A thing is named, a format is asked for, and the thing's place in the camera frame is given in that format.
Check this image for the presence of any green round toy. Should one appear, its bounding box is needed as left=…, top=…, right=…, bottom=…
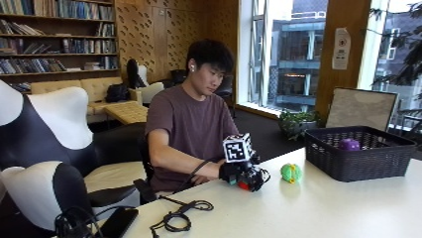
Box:
left=279, top=163, right=303, bottom=184

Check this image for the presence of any white marker cube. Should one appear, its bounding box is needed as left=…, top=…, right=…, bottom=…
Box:
left=221, top=132, right=255, bottom=164

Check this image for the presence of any potted green plant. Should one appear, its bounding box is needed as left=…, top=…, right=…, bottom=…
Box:
left=277, top=109, right=322, bottom=142

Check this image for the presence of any maroon t-shirt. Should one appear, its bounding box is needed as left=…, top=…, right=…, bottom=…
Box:
left=143, top=84, right=241, bottom=193

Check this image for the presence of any the person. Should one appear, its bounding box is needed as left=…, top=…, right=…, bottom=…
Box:
left=143, top=39, right=241, bottom=196

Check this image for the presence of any purple toy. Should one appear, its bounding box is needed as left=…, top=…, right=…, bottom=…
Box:
left=338, top=138, right=360, bottom=152

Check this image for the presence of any black woven basket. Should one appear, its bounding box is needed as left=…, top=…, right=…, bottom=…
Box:
left=303, top=125, right=418, bottom=183

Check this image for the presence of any black office chair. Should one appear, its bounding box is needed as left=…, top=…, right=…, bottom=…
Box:
left=132, top=132, right=161, bottom=203

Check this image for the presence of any framed grey board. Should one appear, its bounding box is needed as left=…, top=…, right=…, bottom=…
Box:
left=325, top=86, right=400, bottom=133

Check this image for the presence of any black smartphone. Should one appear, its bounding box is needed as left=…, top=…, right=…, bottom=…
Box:
left=96, top=207, right=140, bottom=238

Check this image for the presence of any beige tufted ottoman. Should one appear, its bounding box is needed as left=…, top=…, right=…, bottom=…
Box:
left=102, top=101, right=150, bottom=126

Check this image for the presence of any black white background chair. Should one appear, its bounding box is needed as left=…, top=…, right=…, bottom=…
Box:
left=125, top=59, right=166, bottom=104

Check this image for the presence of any black backpack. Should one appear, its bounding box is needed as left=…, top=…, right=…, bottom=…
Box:
left=104, top=83, right=132, bottom=103

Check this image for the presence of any beige leather sofa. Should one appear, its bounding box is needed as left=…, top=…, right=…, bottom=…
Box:
left=29, top=76, right=143, bottom=124

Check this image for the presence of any small black white armchair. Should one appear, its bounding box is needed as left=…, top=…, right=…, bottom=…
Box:
left=0, top=161, right=96, bottom=238

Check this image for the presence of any large black white armchair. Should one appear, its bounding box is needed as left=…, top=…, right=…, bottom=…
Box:
left=0, top=78, right=147, bottom=212

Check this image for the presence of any wooden bookshelf with books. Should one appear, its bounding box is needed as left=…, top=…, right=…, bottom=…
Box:
left=0, top=0, right=120, bottom=93

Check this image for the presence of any black glove cable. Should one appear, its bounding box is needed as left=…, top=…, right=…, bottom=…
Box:
left=171, top=160, right=211, bottom=195

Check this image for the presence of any black cable on table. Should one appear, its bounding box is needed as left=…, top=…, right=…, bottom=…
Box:
left=149, top=194, right=214, bottom=238

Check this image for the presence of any black cable bundle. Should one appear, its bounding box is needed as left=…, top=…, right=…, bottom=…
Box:
left=53, top=206, right=104, bottom=238

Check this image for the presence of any white wall sign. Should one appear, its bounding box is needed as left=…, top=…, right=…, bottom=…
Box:
left=331, top=27, right=351, bottom=70

